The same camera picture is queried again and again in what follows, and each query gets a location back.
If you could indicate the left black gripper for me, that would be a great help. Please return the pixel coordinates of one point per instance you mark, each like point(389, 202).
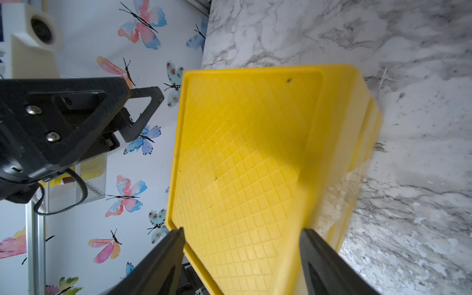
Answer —
point(55, 129)

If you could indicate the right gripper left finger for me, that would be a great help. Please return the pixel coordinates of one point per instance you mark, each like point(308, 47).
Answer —
point(158, 273)

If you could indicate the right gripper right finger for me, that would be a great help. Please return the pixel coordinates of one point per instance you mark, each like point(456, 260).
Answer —
point(325, 272)

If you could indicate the yellow plastic drawer cabinet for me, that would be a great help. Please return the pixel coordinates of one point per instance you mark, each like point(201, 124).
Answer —
point(260, 155)

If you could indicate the white mesh wall basket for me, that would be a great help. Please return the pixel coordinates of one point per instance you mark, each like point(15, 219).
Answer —
point(63, 191)

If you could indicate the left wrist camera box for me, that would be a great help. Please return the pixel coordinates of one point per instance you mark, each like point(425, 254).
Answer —
point(30, 38)

